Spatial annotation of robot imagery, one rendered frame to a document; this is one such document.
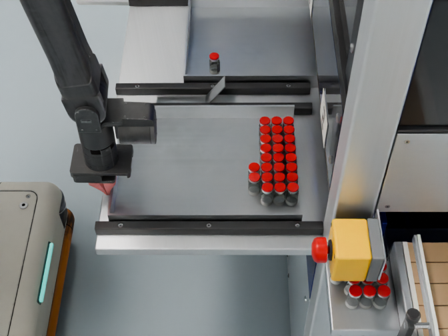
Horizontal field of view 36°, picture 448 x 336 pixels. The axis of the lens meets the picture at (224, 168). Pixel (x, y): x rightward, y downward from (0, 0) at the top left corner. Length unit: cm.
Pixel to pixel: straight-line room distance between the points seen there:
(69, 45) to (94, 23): 204
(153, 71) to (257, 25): 27
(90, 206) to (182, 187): 112
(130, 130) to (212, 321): 111
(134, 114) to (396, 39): 45
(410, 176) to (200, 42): 67
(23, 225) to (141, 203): 81
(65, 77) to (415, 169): 52
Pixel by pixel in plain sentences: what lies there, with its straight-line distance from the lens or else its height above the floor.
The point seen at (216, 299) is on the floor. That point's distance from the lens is 215.
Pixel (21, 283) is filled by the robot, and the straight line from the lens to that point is 195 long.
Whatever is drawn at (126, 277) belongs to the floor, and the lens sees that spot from 222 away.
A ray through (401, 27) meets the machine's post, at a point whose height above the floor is 139.
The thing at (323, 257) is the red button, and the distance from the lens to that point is 107.
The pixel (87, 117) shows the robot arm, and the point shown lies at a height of 114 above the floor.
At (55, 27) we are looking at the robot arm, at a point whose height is 132.
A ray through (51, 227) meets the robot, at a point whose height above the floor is 26.
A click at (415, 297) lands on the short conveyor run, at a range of 114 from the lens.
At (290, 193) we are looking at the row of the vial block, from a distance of 123.
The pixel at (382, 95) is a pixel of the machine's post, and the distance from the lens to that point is 90.
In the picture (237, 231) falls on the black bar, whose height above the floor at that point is 89.
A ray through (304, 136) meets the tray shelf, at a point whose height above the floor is 88.
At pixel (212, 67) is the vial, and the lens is 146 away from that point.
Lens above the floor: 192
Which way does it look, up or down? 52 degrees down
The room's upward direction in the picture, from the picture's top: 1 degrees counter-clockwise
